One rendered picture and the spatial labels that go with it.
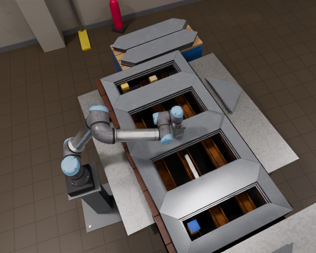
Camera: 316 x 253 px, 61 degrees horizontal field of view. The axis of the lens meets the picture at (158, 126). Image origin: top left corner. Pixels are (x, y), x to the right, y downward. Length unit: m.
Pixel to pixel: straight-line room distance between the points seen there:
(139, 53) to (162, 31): 0.35
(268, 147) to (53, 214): 2.03
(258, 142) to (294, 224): 0.71
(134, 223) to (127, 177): 0.34
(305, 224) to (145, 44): 1.89
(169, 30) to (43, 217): 2.15
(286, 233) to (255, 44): 2.80
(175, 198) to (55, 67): 2.72
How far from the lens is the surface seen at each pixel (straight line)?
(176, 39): 2.63
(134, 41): 2.66
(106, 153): 2.17
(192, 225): 1.71
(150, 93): 2.19
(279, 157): 2.13
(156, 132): 1.61
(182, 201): 1.77
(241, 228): 1.77
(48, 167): 3.10
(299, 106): 3.43
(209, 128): 2.00
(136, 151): 1.92
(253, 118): 2.24
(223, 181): 1.84
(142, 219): 1.95
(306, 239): 1.67
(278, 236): 1.62
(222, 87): 2.33
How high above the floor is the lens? 2.57
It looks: 58 degrees down
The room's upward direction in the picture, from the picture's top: 8 degrees counter-clockwise
